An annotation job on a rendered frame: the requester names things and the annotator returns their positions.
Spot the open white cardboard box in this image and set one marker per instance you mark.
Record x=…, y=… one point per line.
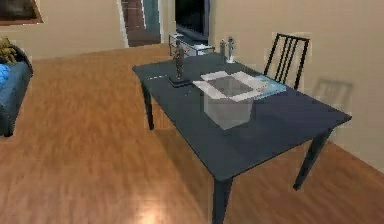
x=228, y=110

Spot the dark bronze figure statue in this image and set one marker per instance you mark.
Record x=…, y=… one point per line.
x=179, y=63

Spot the dark blue table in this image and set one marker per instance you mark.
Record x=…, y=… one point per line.
x=240, y=146

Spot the glass television stand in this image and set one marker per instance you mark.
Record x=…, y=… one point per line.
x=191, y=46

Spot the silver figure statue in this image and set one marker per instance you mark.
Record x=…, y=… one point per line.
x=230, y=50

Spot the light blue book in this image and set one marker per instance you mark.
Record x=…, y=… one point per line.
x=274, y=87

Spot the black television set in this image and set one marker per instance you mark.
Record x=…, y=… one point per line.
x=191, y=16

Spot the teal room door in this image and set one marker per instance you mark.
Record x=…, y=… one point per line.
x=151, y=15

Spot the black slatted chair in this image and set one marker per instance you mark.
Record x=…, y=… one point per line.
x=287, y=56

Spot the blue sofa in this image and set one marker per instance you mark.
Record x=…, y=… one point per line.
x=13, y=93

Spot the light blue cushion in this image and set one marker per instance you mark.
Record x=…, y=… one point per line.
x=3, y=75

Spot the olive green house plant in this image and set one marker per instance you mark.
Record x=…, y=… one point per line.
x=6, y=50

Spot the framed dark picture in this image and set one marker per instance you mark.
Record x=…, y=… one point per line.
x=16, y=11

